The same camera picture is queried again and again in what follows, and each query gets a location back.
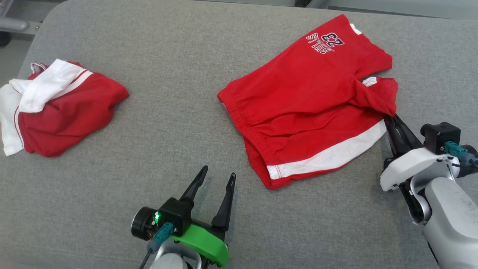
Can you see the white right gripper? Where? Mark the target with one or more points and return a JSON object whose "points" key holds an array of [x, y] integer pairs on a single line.
{"points": [[414, 164]]}

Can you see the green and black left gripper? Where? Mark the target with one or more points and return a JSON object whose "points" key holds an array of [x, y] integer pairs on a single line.
{"points": [[201, 243]]}

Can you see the red shorts white stripe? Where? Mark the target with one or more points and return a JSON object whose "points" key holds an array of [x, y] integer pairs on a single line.
{"points": [[306, 108]]}

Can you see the red white numbered jersey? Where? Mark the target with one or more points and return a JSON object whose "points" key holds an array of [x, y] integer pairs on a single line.
{"points": [[71, 112]]}

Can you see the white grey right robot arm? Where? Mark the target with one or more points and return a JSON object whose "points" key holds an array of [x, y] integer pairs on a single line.
{"points": [[448, 216]]}

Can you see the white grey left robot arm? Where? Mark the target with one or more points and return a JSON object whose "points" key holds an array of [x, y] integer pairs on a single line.
{"points": [[171, 259]]}

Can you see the grey metal bar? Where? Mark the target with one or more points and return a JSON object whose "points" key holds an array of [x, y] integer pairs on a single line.
{"points": [[15, 25]]}

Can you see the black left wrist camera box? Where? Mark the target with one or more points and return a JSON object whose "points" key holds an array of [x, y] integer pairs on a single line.
{"points": [[175, 215]]}

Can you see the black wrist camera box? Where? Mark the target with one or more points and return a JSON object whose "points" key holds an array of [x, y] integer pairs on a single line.
{"points": [[440, 136], [175, 215]]}

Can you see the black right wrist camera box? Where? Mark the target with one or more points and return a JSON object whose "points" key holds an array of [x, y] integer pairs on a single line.
{"points": [[440, 136]]}

